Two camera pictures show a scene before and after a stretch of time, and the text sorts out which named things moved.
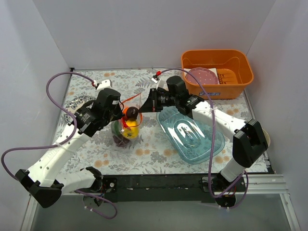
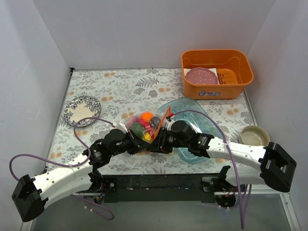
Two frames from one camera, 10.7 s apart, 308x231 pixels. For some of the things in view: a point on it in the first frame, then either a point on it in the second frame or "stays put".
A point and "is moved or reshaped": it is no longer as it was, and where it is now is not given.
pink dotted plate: x=203 y=75 stays put
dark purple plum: x=132 y=112 to x=155 y=121
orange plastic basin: x=224 y=73 stays put
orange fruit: x=125 y=110 to x=147 y=116
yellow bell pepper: x=132 y=131 to x=147 y=137
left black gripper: x=116 y=109 to x=134 y=145
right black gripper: x=154 y=100 to x=159 y=139
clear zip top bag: x=125 y=131 is moved or reshaped
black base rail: x=158 y=187 stays put
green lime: x=116 y=126 is moved or reshaped
